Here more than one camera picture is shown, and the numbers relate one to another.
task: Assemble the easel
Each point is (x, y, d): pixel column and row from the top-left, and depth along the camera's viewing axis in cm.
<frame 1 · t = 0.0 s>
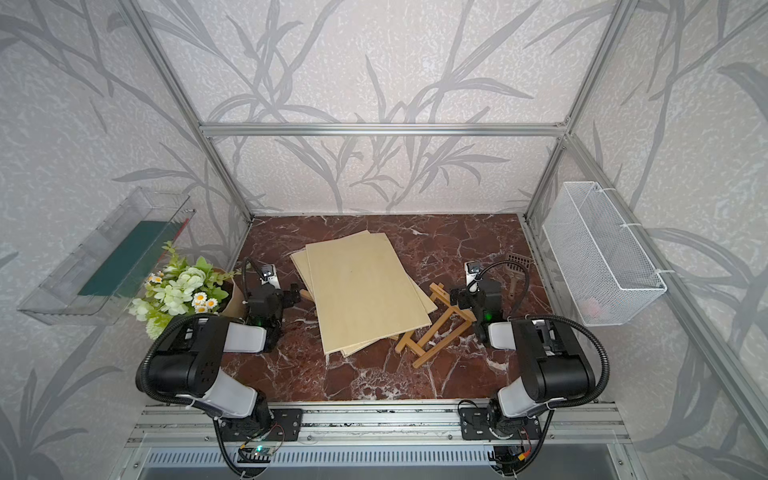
left hand: (278, 280, 94), fingers open
right hand: (466, 278, 95), fingers open
top light plywood board: (361, 292, 88), point 11 cm above the table
bottom light plywood board: (301, 266, 100), point 6 cm above the table
artificial flower bouquet in pot: (180, 289, 65), point 32 cm above the table
brown plastic grid piece: (514, 269, 104), point 2 cm above the table

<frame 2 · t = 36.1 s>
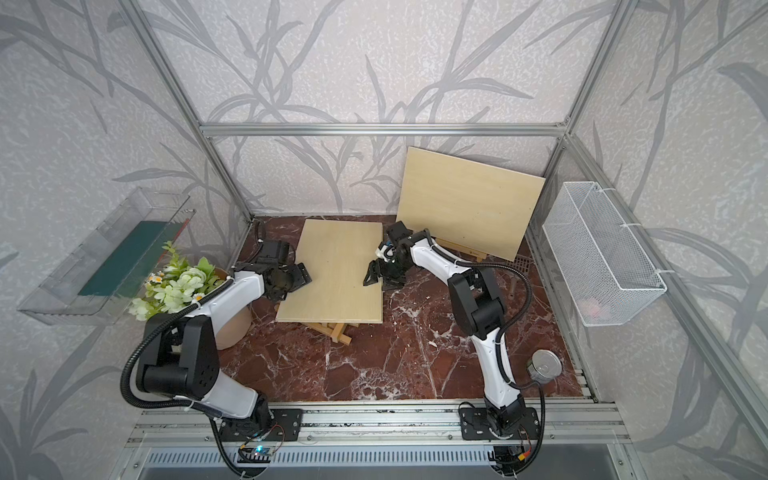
left hand: (302, 280, 93), fingers open
right hand: (369, 283, 92), fingers open
top light plywood board: (473, 206, 94), point 24 cm above the table
round metal tin: (543, 366, 79), point 7 cm above the table
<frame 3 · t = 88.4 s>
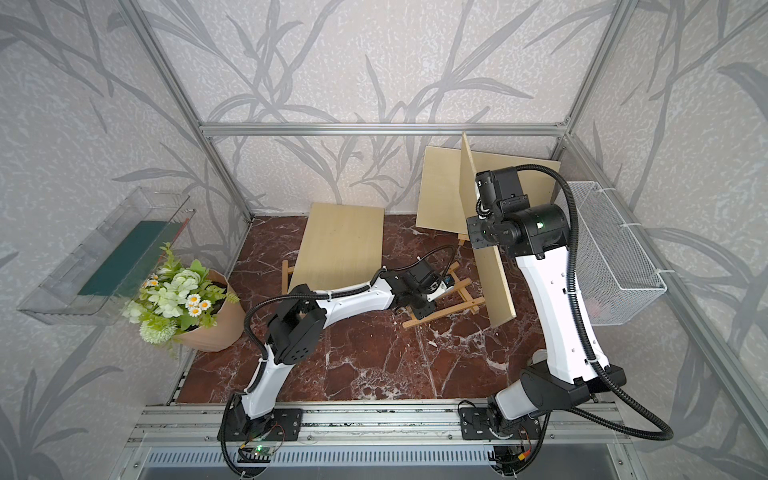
left hand: (431, 304, 92), fingers open
right hand: (483, 224, 67), fingers closed
top light plywood board: (439, 205, 109), point 13 cm above the table
light plywood board: (488, 259, 67), point 35 cm above the table
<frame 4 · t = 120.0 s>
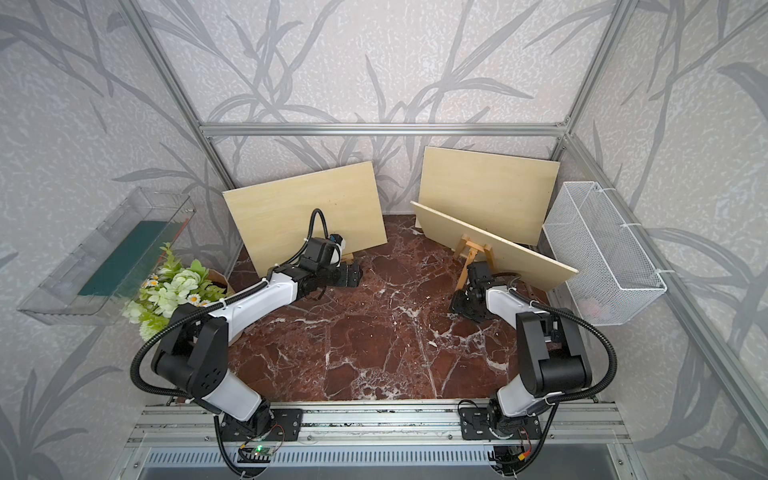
left hand: (350, 271, 91), fingers open
right hand: (454, 307, 94), fingers open
bottom light plywood board: (276, 217, 91), point 23 cm above the table
light plywood board: (538, 272, 70), point 30 cm above the table
